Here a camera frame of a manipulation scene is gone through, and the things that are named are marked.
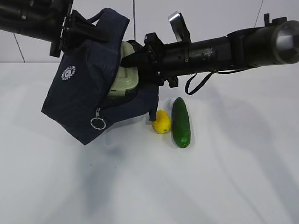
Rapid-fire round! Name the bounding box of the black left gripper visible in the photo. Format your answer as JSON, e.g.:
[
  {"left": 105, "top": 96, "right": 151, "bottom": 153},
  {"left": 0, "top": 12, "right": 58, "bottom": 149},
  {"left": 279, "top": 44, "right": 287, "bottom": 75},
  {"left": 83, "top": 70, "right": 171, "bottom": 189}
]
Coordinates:
[{"left": 50, "top": 0, "right": 109, "bottom": 57}]

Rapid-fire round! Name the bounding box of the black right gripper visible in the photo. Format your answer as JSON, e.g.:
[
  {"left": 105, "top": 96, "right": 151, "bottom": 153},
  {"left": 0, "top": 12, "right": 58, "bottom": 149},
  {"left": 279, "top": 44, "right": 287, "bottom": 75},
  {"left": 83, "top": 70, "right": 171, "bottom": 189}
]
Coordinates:
[{"left": 121, "top": 33, "right": 179, "bottom": 88}]

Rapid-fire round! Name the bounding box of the glass container green lid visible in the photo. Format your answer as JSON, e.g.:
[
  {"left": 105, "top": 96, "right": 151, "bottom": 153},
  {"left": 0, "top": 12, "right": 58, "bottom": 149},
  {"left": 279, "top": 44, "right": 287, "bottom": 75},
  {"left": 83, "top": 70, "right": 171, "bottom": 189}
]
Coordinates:
[{"left": 108, "top": 42, "right": 139, "bottom": 98}]

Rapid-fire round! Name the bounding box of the yellow lemon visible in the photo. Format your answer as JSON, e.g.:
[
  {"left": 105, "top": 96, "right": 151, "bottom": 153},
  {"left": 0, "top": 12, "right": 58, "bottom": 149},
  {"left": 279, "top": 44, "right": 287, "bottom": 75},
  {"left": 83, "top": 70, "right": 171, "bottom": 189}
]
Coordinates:
[{"left": 152, "top": 110, "right": 171, "bottom": 134}]

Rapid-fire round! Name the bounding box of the dark blue lunch bag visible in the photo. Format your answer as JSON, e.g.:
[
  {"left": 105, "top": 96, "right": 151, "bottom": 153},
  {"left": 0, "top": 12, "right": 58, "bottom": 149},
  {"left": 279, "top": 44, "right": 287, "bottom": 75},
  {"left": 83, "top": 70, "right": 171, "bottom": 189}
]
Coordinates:
[{"left": 41, "top": 8, "right": 159, "bottom": 145}]

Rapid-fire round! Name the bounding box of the green cucumber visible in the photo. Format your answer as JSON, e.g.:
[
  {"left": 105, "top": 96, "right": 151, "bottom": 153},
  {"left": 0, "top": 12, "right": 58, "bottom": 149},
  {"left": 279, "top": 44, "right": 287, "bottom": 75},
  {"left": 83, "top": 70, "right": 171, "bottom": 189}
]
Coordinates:
[{"left": 172, "top": 97, "right": 191, "bottom": 148}]

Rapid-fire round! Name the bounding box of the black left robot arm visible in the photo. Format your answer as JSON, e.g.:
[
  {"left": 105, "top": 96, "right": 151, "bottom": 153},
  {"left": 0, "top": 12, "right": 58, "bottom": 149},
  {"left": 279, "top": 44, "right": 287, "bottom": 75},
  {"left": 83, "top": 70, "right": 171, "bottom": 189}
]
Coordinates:
[{"left": 0, "top": 0, "right": 109, "bottom": 57}]

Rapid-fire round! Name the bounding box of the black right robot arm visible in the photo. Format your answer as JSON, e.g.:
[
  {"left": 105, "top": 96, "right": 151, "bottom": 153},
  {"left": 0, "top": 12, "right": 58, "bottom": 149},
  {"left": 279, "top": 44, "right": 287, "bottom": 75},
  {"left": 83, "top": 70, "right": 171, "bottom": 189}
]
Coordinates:
[{"left": 121, "top": 12, "right": 299, "bottom": 88}]

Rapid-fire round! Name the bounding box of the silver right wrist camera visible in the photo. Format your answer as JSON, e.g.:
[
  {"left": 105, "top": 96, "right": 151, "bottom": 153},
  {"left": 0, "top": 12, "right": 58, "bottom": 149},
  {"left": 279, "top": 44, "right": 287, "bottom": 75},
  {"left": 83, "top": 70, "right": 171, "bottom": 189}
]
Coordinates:
[{"left": 168, "top": 11, "right": 191, "bottom": 43}]

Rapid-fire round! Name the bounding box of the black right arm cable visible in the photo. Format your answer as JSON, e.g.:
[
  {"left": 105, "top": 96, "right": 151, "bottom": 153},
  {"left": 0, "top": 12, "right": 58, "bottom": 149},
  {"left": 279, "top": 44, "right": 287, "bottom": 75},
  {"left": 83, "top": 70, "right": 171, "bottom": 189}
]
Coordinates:
[{"left": 185, "top": 69, "right": 248, "bottom": 95}]

